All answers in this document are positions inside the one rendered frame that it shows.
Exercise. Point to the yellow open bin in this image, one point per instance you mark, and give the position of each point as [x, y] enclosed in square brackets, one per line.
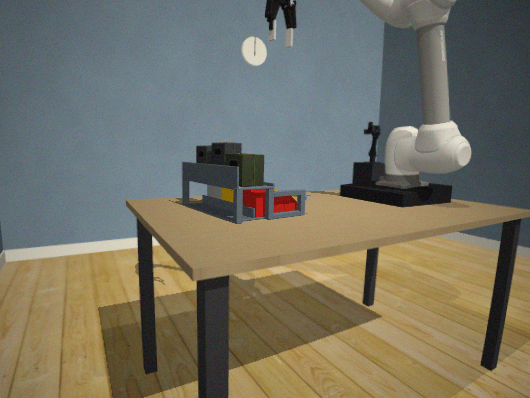
[227, 194]

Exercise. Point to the red open bin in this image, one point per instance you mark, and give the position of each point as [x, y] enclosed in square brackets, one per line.
[256, 199]

